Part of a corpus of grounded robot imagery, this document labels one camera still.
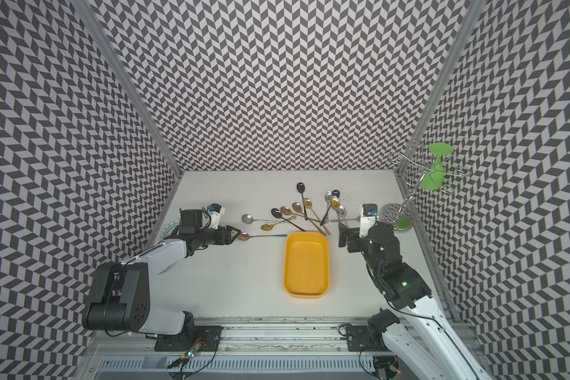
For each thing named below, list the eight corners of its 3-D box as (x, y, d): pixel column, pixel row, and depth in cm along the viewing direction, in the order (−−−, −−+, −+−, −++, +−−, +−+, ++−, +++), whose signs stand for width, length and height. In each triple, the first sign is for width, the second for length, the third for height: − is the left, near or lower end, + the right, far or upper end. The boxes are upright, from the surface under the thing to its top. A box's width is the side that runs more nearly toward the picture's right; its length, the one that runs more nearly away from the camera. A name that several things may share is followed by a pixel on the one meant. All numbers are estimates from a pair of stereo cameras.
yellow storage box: (283, 299, 85) (282, 293, 79) (285, 240, 100) (285, 232, 94) (330, 299, 85) (332, 293, 79) (325, 241, 100) (327, 232, 94)
